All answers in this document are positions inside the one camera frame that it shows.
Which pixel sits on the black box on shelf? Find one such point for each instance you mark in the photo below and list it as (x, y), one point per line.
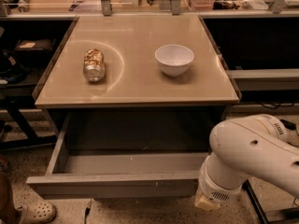
(34, 48)

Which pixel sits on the silver can lying down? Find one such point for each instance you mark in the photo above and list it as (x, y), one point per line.
(94, 67)

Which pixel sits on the grey top drawer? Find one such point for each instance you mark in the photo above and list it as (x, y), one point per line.
(115, 154)

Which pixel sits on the black table leg frame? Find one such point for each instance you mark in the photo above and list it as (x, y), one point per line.
(13, 105)

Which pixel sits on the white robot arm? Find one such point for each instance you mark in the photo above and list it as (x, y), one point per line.
(241, 148)

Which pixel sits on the white clog shoe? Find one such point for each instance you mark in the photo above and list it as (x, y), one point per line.
(37, 213)

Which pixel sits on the black metal stand base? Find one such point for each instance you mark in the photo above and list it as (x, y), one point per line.
(282, 216)

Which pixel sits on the grey drawer cabinet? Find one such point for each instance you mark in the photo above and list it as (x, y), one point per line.
(132, 75)

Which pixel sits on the person's bare leg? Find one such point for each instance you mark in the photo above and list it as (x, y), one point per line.
(8, 213)

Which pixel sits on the yellow foam-padded gripper finger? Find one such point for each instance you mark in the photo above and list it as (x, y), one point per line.
(202, 201)

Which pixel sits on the white ceramic bowl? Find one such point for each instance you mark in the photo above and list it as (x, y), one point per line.
(174, 60)

